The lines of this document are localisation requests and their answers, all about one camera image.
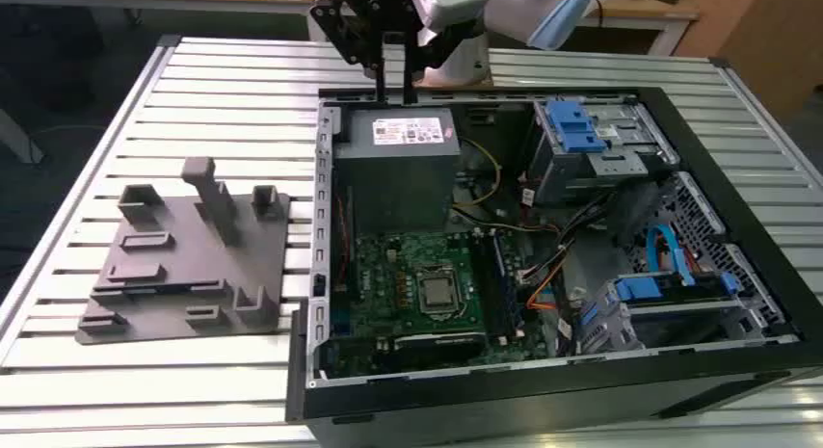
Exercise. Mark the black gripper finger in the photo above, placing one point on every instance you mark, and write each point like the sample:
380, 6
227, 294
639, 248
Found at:
411, 67
383, 67

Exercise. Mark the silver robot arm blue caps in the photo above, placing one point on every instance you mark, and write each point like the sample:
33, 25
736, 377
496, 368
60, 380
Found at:
508, 19

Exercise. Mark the black RAM slot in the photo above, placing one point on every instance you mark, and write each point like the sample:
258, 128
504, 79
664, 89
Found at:
484, 274

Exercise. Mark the grey power supply unit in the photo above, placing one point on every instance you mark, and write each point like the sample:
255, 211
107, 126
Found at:
392, 188

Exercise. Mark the blue disk carrier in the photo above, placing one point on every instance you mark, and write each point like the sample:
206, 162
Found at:
643, 289
575, 127

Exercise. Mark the silver CPU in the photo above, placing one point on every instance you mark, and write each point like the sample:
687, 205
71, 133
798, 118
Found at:
439, 291

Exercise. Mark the green motherboard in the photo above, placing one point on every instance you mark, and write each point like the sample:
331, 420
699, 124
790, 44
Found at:
386, 294

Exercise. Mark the grey parts rack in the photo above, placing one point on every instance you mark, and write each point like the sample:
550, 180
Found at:
187, 255

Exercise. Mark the CPU socket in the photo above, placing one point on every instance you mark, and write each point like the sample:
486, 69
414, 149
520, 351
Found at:
439, 314

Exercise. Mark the brown wooden panel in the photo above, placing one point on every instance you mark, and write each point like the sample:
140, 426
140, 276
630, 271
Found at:
759, 43

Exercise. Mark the black graphics card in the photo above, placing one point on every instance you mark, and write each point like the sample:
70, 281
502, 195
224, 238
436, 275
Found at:
443, 344

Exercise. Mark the white table leg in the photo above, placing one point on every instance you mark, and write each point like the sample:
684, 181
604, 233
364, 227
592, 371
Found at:
19, 135

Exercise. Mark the grey metal disk bay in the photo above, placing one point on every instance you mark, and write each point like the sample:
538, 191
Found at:
688, 318

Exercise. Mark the black PC case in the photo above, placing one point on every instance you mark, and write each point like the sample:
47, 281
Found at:
579, 395

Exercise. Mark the square brown base plate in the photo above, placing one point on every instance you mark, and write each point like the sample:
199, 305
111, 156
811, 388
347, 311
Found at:
450, 84

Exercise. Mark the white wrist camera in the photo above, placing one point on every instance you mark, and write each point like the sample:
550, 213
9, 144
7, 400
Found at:
450, 7

